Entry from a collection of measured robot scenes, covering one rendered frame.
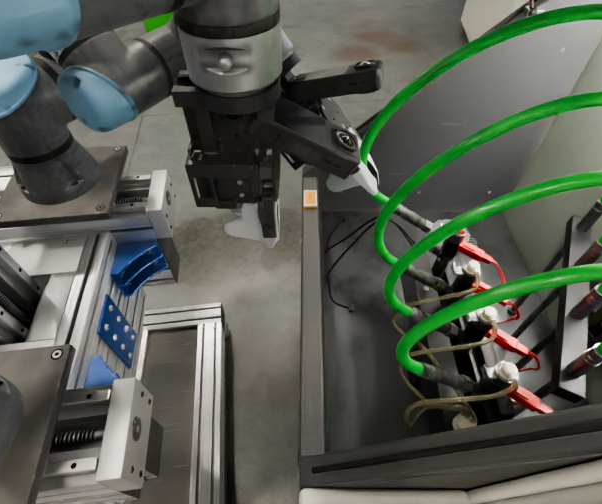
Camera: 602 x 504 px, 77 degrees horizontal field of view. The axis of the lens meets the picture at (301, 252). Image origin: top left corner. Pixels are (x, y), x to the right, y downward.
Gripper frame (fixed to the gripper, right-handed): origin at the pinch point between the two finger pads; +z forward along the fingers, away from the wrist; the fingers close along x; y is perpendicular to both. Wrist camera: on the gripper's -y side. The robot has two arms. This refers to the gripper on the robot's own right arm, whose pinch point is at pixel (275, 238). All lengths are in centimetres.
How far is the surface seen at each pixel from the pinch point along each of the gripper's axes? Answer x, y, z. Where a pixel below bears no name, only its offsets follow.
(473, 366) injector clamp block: 6.8, -30.4, 22.8
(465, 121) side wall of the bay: -43, -38, 11
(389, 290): 4.8, -14.0, 4.1
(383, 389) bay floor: 5.3, -18.9, 37.7
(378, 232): -3.2, -13.4, 2.4
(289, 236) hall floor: -106, 4, 121
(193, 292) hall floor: -70, 50, 121
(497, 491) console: 24.2, -26.4, 17.3
